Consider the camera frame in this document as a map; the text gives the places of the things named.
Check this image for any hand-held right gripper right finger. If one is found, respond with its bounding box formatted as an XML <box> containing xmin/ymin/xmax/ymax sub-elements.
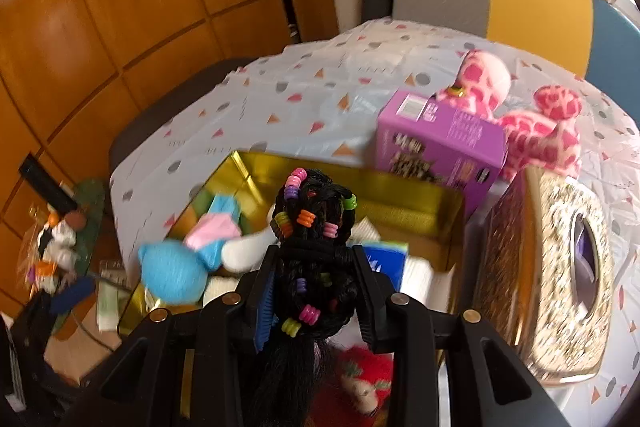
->
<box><xmin>350</xmin><ymin>244</ymin><xmax>571</xmax><ymax>427</ymax></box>

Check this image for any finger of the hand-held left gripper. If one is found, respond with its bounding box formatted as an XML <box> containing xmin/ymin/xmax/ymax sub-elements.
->
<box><xmin>50</xmin><ymin>277</ymin><xmax>96</xmax><ymax>315</ymax></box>

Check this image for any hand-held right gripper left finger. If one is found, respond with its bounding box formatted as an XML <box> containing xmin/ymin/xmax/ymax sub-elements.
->
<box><xmin>60</xmin><ymin>244</ymin><xmax>281</xmax><ymax>427</ymax></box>

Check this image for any red fuzzy plush toy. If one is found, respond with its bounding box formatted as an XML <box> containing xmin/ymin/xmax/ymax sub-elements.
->
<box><xmin>315</xmin><ymin>344</ymin><xmax>396</xmax><ymax>427</ymax></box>

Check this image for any blue tissue packet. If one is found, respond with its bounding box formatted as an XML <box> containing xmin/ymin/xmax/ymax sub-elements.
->
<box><xmin>361</xmin><ymin>242</ymin><xmax>410</xmax><ymax>290</ymax></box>

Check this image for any black beaded hair wig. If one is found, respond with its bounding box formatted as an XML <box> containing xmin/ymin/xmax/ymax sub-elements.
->
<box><xmin>245</xmin><ymin>167</ymin><xmax>361</xmax><ymax>427</ymax></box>

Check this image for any blue teddy plush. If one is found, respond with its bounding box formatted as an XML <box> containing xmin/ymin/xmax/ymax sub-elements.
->
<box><xmin>137</xmin><ymin>193</ymin><xmax>273</xmax><ymax>306</ymax></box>

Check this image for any gold metal tin box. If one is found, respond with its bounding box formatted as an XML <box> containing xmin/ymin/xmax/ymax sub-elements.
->
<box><xmin>116</xmin><ymin>150</ymin><xmax>468</xmax><ymax>427</ymax></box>

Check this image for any black white small toy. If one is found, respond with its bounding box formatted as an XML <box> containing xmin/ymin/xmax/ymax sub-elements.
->
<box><xmin>30</xmin><ymin>207</ymin><xmax>86</xmax><ymax>293</ymax></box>

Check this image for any green glass side table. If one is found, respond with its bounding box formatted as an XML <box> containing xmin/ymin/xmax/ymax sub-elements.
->
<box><xmin>30</xmin><ymin>177</ymin><xmax>108</xmax><ymax>343</ymax></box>

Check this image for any black remote control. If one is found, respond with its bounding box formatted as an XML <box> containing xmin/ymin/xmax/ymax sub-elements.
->
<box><xmin>19</xmin><ymin>159</ymin><xmax>81</xmax><ymax>212</ymax></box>

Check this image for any purple cardboard box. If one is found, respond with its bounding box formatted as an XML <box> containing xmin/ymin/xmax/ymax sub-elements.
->
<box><xmin>367</xmin><ymin>89</ymin><xmax>508</xmax><ymax>202</ymax></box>

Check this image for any ornate gold tissue box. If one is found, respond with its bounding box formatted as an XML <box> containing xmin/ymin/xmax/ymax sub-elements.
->
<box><xmin>472</xmin><ymin>167</ymin><xmax>616</xmax><ymax>388</ymax></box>

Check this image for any pink spotted giraffe plush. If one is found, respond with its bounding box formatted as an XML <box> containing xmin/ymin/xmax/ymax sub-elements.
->
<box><xmin>432</xmin><ymin>49</ymin><xmax>583</xmax><ymax>180</ymax></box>

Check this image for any wooden wardrobe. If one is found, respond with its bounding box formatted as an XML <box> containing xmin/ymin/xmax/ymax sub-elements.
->
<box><xmin>0</xmin><ymin>0</ymin><xmax>341</xmax><ymax>308</ymax></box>

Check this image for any grey yellow blue sofa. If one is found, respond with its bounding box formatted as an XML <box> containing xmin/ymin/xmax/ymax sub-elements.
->
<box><xmin>392</xmin><ymin>0</ymin><xmax>640</xmax><ymax>95</ymax></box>

